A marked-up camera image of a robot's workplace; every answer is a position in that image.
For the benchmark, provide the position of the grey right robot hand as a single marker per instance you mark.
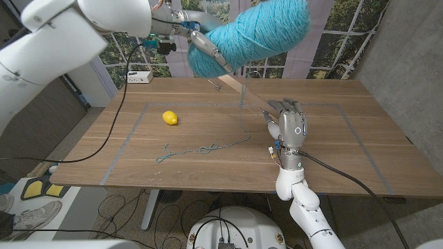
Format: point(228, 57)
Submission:
point(294, 129)

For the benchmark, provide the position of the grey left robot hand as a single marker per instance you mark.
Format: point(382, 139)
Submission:
point(204, 43)

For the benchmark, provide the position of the wooden stick with metal clips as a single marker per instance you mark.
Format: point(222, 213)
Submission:
point(259, 99)

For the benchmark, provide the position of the teal yarn skein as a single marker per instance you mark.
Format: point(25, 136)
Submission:
point(256, 34)

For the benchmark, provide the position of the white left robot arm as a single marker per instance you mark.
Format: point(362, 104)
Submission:
point(52, 45)

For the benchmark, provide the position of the yellow lemon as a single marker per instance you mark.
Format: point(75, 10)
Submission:
point(170, 118)

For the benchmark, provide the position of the white power box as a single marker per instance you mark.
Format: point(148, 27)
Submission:
point(140, 77)

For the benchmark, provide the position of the printed window backdrop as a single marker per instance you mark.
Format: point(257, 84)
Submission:
point(328, 41)

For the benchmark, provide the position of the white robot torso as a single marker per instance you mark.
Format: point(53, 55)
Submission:
point(235, 224)

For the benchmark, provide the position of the grey tape rectangle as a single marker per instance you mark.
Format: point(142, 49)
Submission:
point(125, 143)

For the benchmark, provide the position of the black round floor grille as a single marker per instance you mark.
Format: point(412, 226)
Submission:
point(170, 196)

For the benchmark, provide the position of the white table leg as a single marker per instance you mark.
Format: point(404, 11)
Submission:
point(150, 207)

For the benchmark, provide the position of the yellow and black floor mat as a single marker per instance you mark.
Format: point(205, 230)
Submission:
point(33, 189)

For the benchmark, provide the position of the grey sneaker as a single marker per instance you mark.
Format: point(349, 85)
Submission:
point(6, 202)
point(38, 216)

